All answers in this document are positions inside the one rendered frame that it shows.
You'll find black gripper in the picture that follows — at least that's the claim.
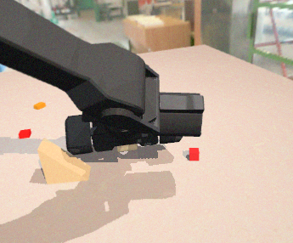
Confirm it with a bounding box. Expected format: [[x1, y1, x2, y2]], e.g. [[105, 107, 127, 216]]
[[65, 115, 183, 155]]

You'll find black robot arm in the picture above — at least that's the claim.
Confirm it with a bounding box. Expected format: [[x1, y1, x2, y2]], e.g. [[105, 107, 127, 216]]
[[0, 0, 205, 138]]

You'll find tan triangular block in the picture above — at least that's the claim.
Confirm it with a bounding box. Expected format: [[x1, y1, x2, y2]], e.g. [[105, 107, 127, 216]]
[[37, 138, 91, 184], [117, 144, 138, 152]]

